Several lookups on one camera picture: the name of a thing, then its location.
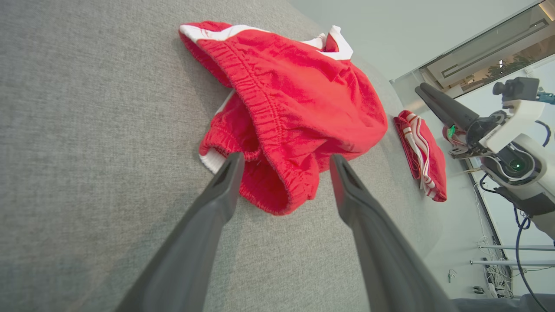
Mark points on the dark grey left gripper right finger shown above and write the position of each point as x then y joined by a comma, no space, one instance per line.
381,260

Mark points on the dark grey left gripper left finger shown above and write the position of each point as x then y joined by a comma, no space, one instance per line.
190,247

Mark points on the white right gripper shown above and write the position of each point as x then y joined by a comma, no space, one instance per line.
516,121

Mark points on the red basketball jersey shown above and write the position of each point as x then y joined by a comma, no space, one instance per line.
435,169

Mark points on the red shorts with white trim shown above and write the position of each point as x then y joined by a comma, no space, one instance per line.
303,95

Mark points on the large glass window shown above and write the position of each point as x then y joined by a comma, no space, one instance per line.
490,52

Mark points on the white metal bar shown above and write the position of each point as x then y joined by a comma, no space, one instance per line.
494,262
498,247

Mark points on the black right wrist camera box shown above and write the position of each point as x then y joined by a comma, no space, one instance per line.
520,89

